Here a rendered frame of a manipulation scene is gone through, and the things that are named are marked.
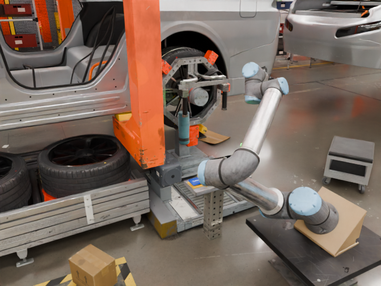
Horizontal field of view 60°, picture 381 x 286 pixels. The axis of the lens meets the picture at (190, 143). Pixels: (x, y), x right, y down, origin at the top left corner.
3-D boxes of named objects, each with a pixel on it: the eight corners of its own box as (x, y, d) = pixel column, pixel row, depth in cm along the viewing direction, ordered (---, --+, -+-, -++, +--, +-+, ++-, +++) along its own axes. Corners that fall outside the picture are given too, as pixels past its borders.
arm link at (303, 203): (327, 225, 173) (315, 213, 162) (296, 223, 184) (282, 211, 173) (330, 198, 179) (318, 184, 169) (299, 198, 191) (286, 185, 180)
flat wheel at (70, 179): (102, 151, 299) (100, 127, 289) (148, 177, 256) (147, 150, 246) (28, 177, 256) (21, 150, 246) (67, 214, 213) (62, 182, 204)
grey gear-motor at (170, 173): (163, 176, 295) (161, 141, 281) (183, 200, 261) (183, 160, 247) (143, 181, 287) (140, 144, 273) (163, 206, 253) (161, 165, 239)
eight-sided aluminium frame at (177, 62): (216, 118, 289) (218, 54, 267) (220, 120, 284) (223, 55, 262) (159, 128, 266) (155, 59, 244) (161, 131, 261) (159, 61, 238)
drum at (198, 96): (195, 99, 272) (196, 81, 267) (209, 105, 255) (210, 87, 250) (180, 101, 266) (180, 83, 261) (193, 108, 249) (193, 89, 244)
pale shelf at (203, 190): (237, 169, 236) (237, 165, 235) (252, 180, 223) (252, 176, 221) (183, 184, 218) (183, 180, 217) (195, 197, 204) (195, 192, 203)
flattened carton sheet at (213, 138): (196, 126, 429) (196, 124, 427) (230, 138, 394) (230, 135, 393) (179, 132, 410) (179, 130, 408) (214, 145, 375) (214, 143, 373)
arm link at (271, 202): (297, 222, 185) (219, 185, 134) (269, 220, 196) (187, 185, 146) (298, 195, 190) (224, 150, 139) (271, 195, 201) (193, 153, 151)
